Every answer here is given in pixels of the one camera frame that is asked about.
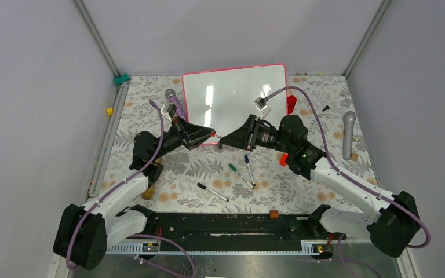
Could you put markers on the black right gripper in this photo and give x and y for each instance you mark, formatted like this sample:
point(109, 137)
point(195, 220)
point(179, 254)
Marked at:
point(239, 138)

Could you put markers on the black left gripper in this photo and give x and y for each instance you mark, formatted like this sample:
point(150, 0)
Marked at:
point(194, 134)

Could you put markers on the pink framed whiteboard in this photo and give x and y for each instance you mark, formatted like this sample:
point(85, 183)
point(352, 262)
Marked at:
point(224, 98)

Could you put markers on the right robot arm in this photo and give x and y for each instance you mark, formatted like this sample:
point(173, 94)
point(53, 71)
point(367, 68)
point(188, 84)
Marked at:
point(390, 221)

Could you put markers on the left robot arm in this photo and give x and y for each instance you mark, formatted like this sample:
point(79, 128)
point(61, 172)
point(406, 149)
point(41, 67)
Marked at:
point(86, 232)

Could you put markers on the blue capped marker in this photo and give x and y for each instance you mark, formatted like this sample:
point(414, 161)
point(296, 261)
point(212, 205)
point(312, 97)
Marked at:
point(246, 158)

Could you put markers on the green capped marker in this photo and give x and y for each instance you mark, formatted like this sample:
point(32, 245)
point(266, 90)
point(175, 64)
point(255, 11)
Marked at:
point(234, 169)

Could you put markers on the purple glitter microphone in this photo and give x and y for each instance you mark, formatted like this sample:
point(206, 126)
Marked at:
point(173, 99)

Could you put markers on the small orange red block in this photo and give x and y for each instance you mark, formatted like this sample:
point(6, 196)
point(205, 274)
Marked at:
point(282, 160)

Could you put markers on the black capped marker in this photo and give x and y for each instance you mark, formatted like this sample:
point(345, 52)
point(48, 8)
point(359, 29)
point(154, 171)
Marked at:
point(205, 188)

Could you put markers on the red rectangular block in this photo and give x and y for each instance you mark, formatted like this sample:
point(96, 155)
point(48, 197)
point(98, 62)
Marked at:
point(291, 103)

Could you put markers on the wooden rolling pin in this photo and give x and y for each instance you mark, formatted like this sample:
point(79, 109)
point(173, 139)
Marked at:
point(149, 193)

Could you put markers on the brown small cube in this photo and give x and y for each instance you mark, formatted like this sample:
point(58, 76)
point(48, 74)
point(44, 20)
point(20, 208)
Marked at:
point(273, 214)

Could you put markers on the yellow small cube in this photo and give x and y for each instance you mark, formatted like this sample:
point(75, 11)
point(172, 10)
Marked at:
point(109, 111)

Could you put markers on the teal corner clamp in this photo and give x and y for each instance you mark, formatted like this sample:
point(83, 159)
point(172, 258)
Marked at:
point(121, 79)

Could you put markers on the silver microphone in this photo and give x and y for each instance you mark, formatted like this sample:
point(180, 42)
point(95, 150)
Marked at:
point(349, 120)

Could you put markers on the small wooden cube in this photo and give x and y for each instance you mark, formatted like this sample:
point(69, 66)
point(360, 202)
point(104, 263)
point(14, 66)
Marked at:
point(355, 157)

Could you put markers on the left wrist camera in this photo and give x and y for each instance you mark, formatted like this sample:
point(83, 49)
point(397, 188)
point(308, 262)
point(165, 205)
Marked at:
point(169, 111)

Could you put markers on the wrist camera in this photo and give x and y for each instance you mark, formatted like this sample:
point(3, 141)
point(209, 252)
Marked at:
point(169, 111)
point(262, 106)

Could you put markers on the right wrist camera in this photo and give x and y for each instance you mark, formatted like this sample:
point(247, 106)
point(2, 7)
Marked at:
point(262, 106)

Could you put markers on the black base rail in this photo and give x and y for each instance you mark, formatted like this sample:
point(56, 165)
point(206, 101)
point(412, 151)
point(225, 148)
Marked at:
point(219, 232)

